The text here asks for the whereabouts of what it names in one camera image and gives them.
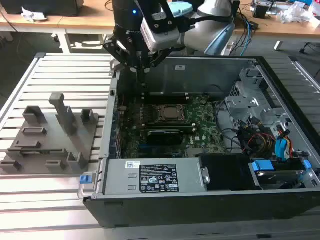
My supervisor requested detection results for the silver CPU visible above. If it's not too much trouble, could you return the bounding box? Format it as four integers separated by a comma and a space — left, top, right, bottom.
162, 106, 186, 120

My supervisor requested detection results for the green motherboard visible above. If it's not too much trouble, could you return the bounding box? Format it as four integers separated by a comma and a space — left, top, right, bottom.
117, 93, 227, 160

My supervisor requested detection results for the black chair base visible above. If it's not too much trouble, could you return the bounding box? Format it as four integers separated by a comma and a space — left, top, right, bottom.
299, 41, 320, 55

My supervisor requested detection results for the black camera cable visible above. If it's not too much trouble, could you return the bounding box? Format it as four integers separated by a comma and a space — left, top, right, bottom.
179, 15, 227, 33

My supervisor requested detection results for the blue flat data cable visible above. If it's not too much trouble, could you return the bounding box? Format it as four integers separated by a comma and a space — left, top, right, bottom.
274, 136, 293, 165

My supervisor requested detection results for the grey power supply unit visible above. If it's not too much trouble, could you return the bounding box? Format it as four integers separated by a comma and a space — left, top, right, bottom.
99, 157, 210, 198

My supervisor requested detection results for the red power wire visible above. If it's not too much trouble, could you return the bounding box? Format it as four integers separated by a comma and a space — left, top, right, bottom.
250, 133, 276, 151

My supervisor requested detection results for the tall black box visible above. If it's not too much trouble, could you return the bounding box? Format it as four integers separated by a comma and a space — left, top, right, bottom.
230, 0, 241, 20

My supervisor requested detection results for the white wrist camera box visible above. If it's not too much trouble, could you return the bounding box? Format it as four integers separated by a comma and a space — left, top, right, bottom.
139, 11, 181, 53

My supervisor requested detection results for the black drive bay cover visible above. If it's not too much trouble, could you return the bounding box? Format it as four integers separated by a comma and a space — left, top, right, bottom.
198, 154, 263, 193

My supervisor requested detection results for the black open PC case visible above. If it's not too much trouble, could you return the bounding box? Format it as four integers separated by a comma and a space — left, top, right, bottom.
77, 55, 320, 229

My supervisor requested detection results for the large black box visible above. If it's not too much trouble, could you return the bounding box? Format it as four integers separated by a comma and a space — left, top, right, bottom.
4, 0, 84, 18

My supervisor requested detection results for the metal drive cage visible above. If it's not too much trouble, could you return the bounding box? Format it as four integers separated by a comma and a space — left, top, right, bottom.
223, 66, 295, 141

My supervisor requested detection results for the wooden desk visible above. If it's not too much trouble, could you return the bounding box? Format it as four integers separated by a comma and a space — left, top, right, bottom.
0, 0, 118, 55
233, 0, 320, 40

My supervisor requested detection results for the hard disk blue carrier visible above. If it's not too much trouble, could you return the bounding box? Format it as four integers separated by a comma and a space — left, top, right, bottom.
248, 157, 313, 191

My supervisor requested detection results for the thin black wire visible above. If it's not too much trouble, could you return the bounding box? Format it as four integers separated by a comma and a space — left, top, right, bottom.
206, 84, 228, 101

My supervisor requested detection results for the thick black cable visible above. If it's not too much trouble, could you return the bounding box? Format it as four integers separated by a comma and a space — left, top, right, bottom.
214, 99, 242, 155

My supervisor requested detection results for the yellow power wire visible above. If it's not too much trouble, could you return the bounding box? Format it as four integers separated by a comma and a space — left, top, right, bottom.
259, 138, 273, 152

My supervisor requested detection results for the metal socket cover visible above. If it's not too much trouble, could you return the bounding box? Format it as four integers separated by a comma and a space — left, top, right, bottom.
155, 103, 190, 124

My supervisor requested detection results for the crumpled white paper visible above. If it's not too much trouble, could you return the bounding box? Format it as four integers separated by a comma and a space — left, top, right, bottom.
20, 6, 48, 24

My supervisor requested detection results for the grey parts rack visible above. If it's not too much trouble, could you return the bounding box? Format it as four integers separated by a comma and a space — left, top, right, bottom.
0, 91, 106, 176

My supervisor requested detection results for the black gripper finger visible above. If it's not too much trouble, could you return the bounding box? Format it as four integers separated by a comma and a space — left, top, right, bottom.
139, 47, 174, 76
102, 34, 141, 76

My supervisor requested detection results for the white power strip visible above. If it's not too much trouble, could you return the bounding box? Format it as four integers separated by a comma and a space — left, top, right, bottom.
221, 41, 235, 56

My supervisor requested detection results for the black graphics card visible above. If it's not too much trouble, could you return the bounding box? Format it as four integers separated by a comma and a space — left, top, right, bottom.
145, 128, 184, 151

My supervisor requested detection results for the blue hanging cable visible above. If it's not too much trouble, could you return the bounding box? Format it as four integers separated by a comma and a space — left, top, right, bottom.
239, 17, 254, 58

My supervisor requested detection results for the crumpled clear plastic bag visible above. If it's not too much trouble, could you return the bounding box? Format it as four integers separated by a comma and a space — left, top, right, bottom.
276, 0, 312, 25

